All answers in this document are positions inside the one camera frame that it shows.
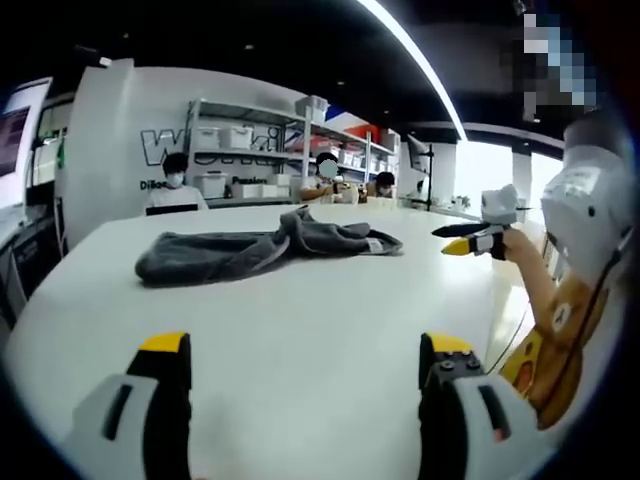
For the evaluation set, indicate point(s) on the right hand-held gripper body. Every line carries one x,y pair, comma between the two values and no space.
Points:
500,207

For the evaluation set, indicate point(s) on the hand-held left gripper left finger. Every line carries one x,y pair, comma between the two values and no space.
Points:
135,430

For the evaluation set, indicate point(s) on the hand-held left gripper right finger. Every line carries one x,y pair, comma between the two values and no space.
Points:
465,430

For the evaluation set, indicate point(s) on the grey towel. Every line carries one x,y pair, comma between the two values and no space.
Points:
225,255

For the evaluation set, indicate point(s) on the white grey chest-worn device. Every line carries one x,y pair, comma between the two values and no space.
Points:
585,210

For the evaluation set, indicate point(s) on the grey metal shelf unit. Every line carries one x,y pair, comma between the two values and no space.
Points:
250,155
360,150

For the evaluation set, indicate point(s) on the ceiling strip light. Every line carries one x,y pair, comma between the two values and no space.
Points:
415,55

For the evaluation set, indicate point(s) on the white table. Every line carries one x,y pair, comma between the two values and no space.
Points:
300,350

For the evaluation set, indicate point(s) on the black laptop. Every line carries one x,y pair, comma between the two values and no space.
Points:
170,209

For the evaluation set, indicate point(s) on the green hanging cloth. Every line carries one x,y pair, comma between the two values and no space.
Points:
62,152

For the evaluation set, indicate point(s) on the pink screen monitor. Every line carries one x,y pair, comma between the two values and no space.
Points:
20,135

